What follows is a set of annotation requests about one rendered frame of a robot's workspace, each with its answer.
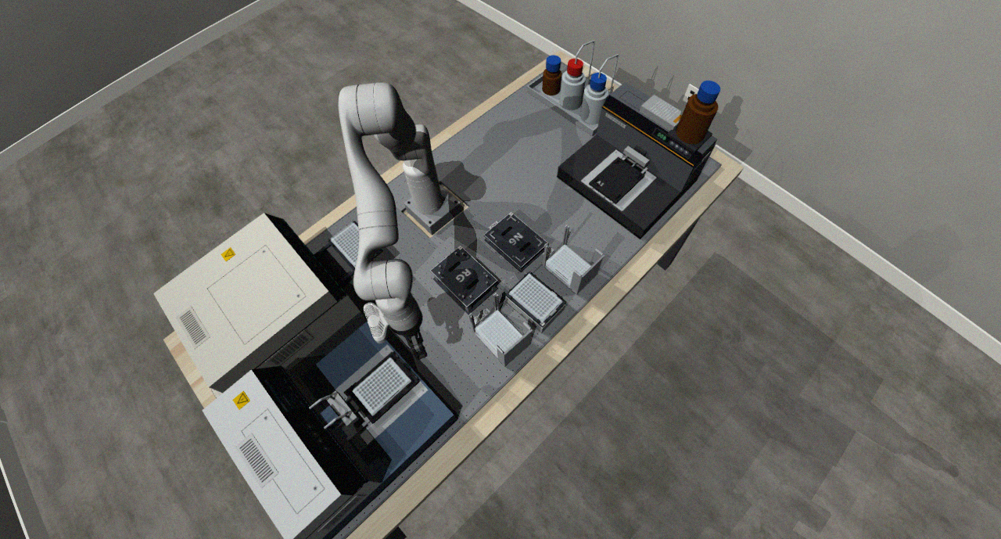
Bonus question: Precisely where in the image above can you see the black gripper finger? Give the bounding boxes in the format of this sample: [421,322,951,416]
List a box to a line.
[404,329,427,360]

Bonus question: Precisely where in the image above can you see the brown glass bottle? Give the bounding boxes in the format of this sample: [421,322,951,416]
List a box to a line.
[542,70,561,95]
[676,94,719,144]

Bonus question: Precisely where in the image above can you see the white plastic bottle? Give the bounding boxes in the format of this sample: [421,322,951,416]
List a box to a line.
[580,85,608,124]

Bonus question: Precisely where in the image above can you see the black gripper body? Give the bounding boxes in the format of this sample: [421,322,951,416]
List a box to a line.
[390,310,422,341]

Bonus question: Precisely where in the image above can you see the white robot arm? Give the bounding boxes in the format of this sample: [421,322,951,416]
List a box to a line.
[339,82,443,343]

